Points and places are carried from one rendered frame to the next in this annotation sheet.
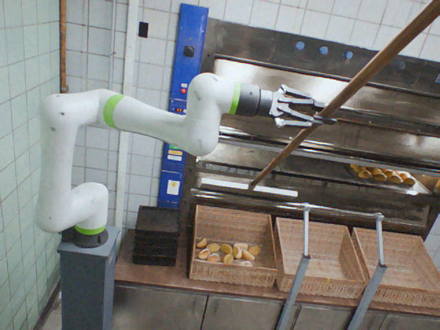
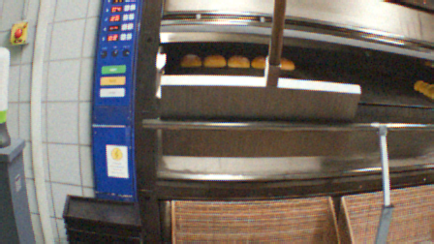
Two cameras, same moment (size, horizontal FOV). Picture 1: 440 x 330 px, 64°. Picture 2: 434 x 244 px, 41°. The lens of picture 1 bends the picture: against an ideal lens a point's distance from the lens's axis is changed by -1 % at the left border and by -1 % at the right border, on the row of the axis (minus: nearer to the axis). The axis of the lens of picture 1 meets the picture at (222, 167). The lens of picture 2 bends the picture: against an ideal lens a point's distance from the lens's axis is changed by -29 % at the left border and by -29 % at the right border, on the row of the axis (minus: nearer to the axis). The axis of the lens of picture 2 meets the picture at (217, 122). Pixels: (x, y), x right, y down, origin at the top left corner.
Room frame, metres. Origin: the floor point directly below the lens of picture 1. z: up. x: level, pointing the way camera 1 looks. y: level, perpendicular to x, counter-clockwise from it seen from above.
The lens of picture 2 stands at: (-0.18, -0.19, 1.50)
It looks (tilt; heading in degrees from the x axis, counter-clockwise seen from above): 9 degrees down; 4
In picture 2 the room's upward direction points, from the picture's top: 1 degrees clockwise
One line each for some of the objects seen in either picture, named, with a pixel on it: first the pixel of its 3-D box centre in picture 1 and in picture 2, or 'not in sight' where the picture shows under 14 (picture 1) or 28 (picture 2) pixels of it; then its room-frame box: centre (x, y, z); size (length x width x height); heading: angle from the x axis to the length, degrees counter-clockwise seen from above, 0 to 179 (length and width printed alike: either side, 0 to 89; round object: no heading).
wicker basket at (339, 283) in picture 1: (315, 256); (402, 234); (2.07, -0.76, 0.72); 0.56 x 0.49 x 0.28; 97
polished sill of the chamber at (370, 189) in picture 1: (320, 181); (398, 110); (2.35, -0.71, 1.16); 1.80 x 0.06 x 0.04; 97
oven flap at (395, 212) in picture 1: (315, 199); (397, 147); (2.33, -0.71, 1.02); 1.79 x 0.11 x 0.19; 97
